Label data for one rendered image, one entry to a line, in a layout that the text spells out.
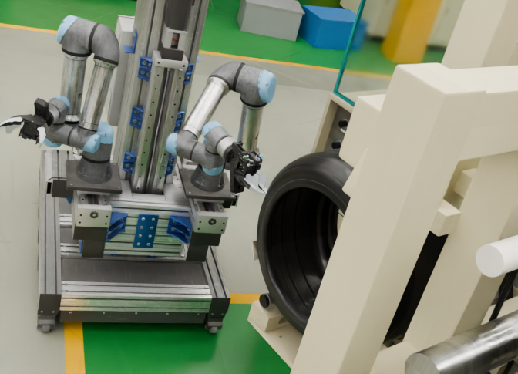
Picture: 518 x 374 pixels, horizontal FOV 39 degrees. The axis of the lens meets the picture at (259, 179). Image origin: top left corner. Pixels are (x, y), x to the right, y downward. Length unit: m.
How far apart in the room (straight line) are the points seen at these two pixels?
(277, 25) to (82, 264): 4.81
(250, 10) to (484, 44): 5.72
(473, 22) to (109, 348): 2.11
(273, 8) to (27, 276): 4.75
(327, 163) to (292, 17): 5.82
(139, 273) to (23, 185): 1.19
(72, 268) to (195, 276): 0.57
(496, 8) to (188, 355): 2.08
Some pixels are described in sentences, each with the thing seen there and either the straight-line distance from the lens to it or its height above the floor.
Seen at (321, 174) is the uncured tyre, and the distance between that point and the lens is 1.99.
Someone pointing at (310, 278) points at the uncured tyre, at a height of 0.95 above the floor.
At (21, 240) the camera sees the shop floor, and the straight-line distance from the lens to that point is 3.93.
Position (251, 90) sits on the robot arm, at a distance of 2.81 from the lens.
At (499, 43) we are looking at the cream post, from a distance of 2.13.
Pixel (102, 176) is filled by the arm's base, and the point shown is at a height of 0.75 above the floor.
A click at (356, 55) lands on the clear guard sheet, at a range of 2.93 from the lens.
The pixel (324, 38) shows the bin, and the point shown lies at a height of 0.12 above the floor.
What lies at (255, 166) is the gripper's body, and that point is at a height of 1.19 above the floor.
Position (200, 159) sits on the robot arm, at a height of 1.09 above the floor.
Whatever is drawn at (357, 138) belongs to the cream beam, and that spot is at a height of 1.70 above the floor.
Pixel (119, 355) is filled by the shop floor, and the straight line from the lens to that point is 3.34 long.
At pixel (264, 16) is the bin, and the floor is 0.20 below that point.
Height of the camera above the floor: 2.31
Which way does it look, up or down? 28 degrees down
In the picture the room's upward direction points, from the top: 15 degrees clockwise
